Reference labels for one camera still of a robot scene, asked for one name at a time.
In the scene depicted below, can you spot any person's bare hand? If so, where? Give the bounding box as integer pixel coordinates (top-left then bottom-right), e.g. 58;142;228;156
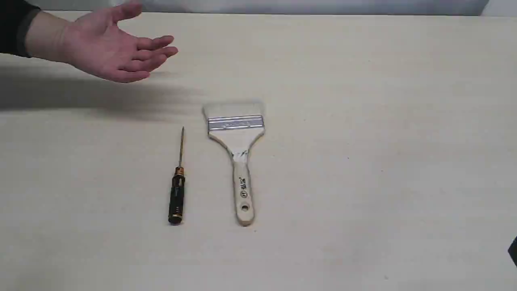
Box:
61;1;179;84

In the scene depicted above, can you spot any wooden handle paint brush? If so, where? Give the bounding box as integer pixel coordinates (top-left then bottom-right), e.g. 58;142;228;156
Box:
202;102;265;227

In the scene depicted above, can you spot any black gold precision screwdriver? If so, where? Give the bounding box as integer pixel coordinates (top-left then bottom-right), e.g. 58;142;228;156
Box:
168;127;186;226

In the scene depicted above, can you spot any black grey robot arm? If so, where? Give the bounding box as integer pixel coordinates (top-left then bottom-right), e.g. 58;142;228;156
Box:
507;237;517;267

